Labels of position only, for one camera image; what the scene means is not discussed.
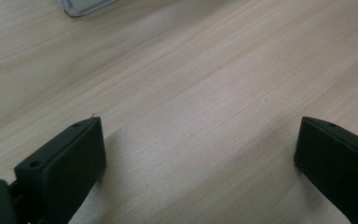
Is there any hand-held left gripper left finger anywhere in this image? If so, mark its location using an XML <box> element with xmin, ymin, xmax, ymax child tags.
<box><xmin>13</xmin><ymin>116</ymin><xmax>107</xmax><ymax>224</ymax></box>

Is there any white object at top edge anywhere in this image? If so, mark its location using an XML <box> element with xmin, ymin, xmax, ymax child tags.
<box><xmin>56</xmin><ymin>0</ymin><xmax>119</xmax><ymax>18</ymax></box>

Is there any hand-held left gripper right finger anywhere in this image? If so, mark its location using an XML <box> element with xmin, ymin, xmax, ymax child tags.
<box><xmin>293</xmin><ymin>116</ymin><xmax>358</xmax><ymax>224</ymax></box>

